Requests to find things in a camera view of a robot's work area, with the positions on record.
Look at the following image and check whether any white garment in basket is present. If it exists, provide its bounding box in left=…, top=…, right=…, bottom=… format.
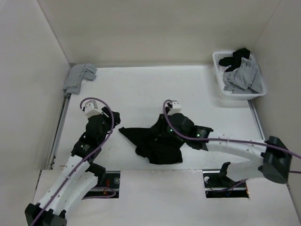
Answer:
left=219, top=66, right=229, bottom=81

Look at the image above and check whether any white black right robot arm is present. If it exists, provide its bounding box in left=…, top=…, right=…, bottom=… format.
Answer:
left=151, top=113, right=292, bottom=186

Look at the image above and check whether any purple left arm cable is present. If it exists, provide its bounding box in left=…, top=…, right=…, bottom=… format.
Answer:
left=28, top=97, right=117, bottom=226

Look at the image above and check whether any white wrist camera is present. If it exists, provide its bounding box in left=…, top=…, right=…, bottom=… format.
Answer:
left=167, top=100, right=182, bottom=115
left=84, top=100, right=101, bottom=118

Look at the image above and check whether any grey garment in basket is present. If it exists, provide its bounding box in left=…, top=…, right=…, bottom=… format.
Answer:
left=223, top=58, right=261, bottom=94

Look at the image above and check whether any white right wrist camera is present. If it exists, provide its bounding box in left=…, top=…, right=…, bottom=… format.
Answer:
left=167, top=100, right=182, bottom=115

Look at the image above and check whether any black tank top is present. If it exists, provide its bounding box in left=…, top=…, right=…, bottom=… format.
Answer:
left=119, top=114, right=184, bottom=165

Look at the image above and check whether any white plastic laundry basket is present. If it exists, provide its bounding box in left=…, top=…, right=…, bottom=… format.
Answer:
left=212, top=51, right=267, bottom=100

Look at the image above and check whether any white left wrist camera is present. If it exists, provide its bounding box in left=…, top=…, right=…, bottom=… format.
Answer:
left=84, top=100, right=101, bottom=118

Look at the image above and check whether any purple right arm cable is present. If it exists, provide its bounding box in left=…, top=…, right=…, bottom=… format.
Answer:
left=163, top=99, right=301, bottom=175

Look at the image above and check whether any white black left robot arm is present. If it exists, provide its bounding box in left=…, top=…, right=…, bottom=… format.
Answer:
left=24, top=107, right=121, bottom=226

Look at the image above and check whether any black garment in basket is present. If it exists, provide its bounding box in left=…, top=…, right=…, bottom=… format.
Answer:
left=219, top=48, right=251, bottom=72

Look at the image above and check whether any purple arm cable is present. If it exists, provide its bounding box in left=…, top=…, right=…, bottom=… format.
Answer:
left=163, top=99, right=301, bottom=175
left=28, top=97, right=117, bottom=226

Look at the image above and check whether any folded grey tank top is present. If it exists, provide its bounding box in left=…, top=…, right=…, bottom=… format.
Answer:
left=63, top=63, right=97, bottom=97

